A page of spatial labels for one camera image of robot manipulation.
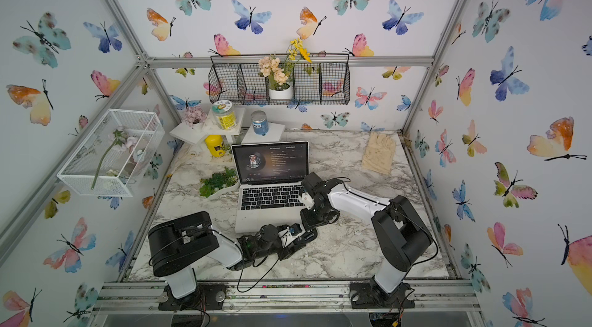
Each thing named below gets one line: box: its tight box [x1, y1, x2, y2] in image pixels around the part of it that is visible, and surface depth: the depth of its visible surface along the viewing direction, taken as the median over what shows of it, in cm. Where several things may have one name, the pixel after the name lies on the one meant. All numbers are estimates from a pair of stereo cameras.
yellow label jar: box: [211, 99, 237, 131], surface depth 88 cm
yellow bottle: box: [205, 134, 226, 158], surface depth 104 cm
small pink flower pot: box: [185, 106, 207, 130], surface depth 94 cm
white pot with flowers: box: [258, 38, 313, 100], surface depth 85 cm
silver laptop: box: [231, 140, 310, 234], surface depth 95 cm
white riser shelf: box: [241, 122, 286, 145], surface depth 101 cm
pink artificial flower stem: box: [90, 126, 138, 190], surface depth 76 cm
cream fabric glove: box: [361, 131, 397, 175], surface depth 113 cm
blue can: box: [250, 110, 270, 137], surface depth 97 cm
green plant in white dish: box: [198, 167, 241, 200], surface depth 97 cm
